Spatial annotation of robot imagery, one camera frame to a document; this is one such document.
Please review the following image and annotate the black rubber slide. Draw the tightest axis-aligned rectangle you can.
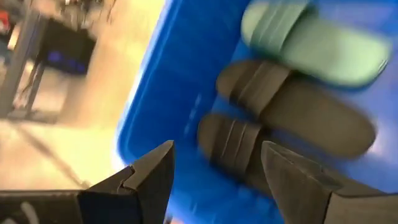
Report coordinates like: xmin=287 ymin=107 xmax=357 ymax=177
xmin=216 ymin=60 xmax=377 ymax=160
xmin=197 ymin=113 xmax=274 ymax=195

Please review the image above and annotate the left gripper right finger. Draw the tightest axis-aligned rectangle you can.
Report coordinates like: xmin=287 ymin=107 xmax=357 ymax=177
xmin=261 ymin=141 xmax=343 ymax=224

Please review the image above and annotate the black computer with blue light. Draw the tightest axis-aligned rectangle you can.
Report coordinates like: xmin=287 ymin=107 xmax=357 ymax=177
xmin=39 ymin=17 xmax=96 ymax=76

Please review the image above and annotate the blue plastic bin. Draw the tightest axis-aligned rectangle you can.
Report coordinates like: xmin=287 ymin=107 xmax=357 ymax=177
xmin=115 ymin=0 xmax=398 ymax=224

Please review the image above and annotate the green rubber slide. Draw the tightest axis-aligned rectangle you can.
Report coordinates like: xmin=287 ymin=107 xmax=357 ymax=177
xmin=241 ymin=0 xmax=393 ymax=90

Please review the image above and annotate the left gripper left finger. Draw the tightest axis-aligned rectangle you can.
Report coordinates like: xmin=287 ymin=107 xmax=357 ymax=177
xmin=77 ymin=139 xmax=175 ymax=224

